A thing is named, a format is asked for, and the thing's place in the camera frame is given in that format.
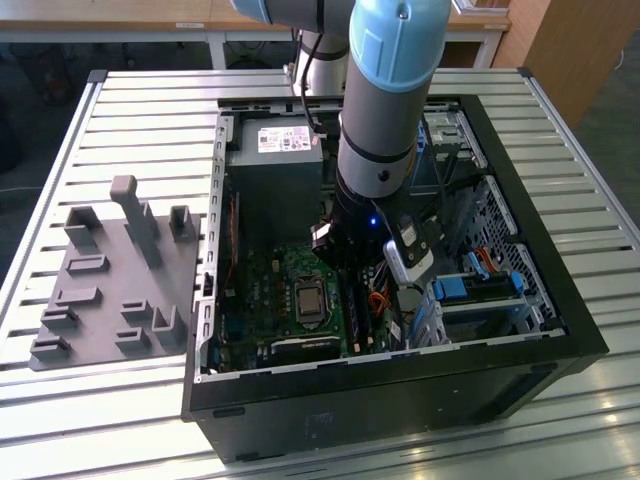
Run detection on metal socket cover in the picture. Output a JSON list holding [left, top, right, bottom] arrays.
[[291, 273, 332, 332]]

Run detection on silver CPU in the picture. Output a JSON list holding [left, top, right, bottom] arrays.
[[298, 288, 325, 321]]

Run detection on silver power supply unit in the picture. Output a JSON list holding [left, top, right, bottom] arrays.
[[233, 115, 341, 242]]

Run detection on hard disk in blue carrier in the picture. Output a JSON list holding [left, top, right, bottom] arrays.
[[430, 272, 524, 305]]

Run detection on green motherboard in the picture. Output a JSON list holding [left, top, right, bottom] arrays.
[[219, 234, 397, 362]]

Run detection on black graphics card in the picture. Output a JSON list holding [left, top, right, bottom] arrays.
[[269, 333, 342, 365]]

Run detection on silver metal disk bay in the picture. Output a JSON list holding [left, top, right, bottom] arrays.
[[409, 107, 489, 201]]

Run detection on perforated metal disk bay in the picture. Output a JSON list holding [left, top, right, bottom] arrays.
[[409, 174, 566, 351]]

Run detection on black PC case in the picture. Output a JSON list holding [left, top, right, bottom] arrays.
[[180, 93, 610, 464]]

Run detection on grey parts rack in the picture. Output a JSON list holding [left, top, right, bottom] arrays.
[[28, 174, 202, 372]]

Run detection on wooden cabinet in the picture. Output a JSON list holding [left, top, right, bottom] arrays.
[[492, 0, 640, 129]]

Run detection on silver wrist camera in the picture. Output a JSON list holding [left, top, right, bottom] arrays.
[[382, 238, 435, 289]]

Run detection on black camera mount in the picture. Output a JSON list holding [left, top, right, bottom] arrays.
[[372, 197, 447, 266]]

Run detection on orange and red wires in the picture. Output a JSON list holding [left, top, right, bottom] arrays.
[[368, 292, 394, 321]]

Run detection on blue SATA cable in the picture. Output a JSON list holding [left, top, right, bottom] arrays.
[[467, 249, 494, 282]]

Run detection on red and black twisted wire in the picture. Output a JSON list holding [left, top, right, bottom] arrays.
[[224, 194, 239, 296]]

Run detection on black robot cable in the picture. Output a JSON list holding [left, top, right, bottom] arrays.
[[298, 29, 329, 142]]

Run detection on wooden desk white frame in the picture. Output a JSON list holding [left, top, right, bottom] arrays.
[[0, 0, 511, 71]]

